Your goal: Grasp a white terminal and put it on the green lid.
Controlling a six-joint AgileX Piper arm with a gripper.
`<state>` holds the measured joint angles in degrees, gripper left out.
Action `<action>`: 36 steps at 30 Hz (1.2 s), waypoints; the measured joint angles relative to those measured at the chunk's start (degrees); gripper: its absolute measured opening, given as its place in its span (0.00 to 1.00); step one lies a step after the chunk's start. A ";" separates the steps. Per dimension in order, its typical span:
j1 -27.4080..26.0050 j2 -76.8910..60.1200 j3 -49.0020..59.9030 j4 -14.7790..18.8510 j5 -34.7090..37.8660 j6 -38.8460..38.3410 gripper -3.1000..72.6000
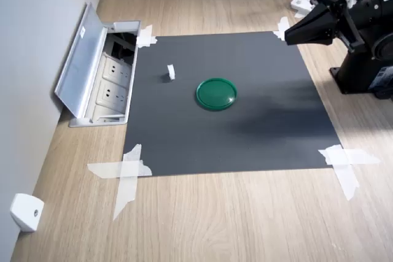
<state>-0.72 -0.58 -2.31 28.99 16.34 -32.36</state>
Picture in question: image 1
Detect round green lid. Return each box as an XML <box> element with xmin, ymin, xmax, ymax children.
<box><xmin>195</xmin><ymin>77</ymin><xmax>238</xmax><ymax>112</ymax></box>

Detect dark grey table mat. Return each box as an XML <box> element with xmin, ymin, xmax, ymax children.
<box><xmin>122</xmin><ymin>31</ymin><xmax>342</xmax><ymax>177</ymax></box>

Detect white power socket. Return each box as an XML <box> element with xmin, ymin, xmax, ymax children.
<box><xmin>96</xmin><ymin>80</ymin><xmax>128</xmax><ymax>110</ymax></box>
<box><xmin>102</xmin><ymin>55</ymin><xmax>132</xmax><ymax>81</ymax></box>

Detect grey partition panel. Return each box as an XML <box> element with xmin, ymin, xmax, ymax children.
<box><xmin>0</xmin><ymin>0</ymin><xmax>110</xmax><ymax>262</ymax></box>

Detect silver cable duct box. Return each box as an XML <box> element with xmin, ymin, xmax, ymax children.
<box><xmin>54</xmin><ymin>1</ymin><xmax>142</xmax><ymax>128</ymax></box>

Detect white partition bracket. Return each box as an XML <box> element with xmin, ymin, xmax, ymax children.
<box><xmin>9</xmin><ymin>193</ymin><xmax>45</xmax><ymax>233</ymax></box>

